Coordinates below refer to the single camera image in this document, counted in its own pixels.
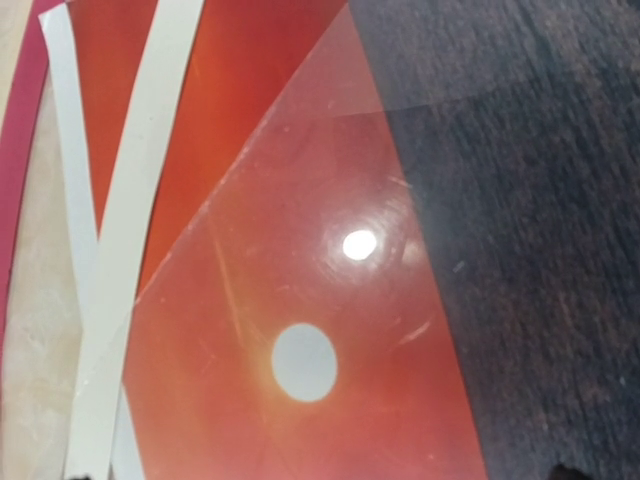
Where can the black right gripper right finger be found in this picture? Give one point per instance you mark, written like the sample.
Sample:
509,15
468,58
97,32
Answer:
563,472

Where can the white photo mat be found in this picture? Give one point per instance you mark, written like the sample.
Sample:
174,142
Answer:
107,250

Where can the clear acrylic sheet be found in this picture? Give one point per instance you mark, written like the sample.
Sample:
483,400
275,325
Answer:
325,175

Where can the wooden picture frame red edge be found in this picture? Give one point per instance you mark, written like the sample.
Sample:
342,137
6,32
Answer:
16,136

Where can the red and dark photo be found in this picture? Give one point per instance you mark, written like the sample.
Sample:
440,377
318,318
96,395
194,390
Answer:
525,225

